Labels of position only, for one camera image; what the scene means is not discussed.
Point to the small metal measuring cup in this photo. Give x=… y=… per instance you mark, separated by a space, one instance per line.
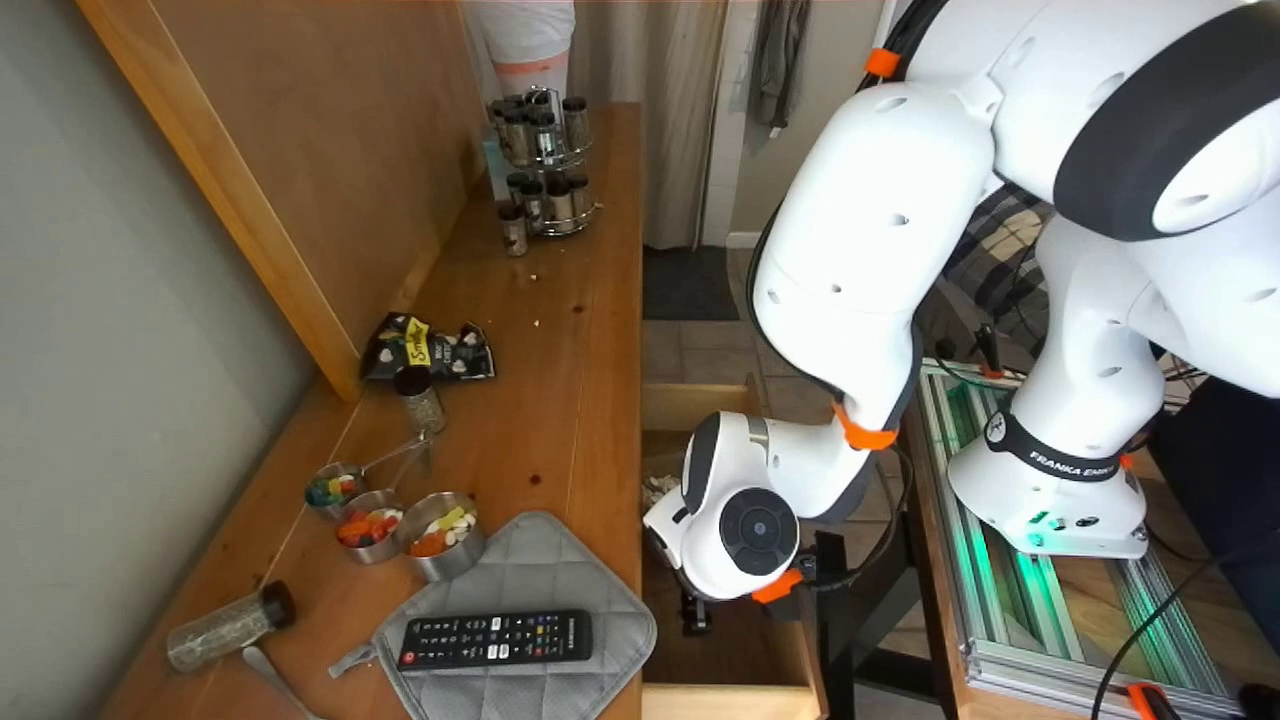
x=333 y=490

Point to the aluminium base frame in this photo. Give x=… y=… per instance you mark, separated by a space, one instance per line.
x=1067 y=614

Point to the grey hanging cloth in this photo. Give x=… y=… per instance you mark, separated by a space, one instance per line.
x=778 y=60

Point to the black metal stand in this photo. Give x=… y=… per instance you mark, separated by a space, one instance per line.
x=834 y=646

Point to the black remote control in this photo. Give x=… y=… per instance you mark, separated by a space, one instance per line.
x=492 y=643

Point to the grey quilted pot holder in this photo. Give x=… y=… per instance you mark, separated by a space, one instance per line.
x=563 y=560

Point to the beige curtain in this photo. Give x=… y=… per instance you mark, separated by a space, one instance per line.
x=654 y=105

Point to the wooden wall panel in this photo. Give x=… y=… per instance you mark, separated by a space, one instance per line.
x=306 y=122

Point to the medium metal measuring cup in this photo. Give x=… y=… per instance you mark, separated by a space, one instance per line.
x=365 y=531

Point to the metal knife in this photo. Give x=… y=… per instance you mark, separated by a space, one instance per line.
x=266 y=675

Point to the white paper roll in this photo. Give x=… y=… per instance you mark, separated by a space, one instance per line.
x=525 y=44

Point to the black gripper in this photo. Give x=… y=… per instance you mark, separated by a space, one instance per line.
x=696 y=614

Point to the open wooden drawer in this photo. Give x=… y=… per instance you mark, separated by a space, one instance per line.
x=726 y=703

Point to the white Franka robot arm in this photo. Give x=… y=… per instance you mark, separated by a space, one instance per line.
x=865 y=227

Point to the black yellow toy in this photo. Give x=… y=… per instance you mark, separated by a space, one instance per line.
x=422 y=349

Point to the small clear glass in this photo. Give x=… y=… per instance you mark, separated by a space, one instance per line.
x=426 y=414

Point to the dark door mat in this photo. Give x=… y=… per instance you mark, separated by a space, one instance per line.
x=685 y=281

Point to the plaid cushion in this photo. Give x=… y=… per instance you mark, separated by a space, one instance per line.
x=1001 y=260

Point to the glass shaker jar black lid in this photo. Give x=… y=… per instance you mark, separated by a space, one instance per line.
x=226 y=630

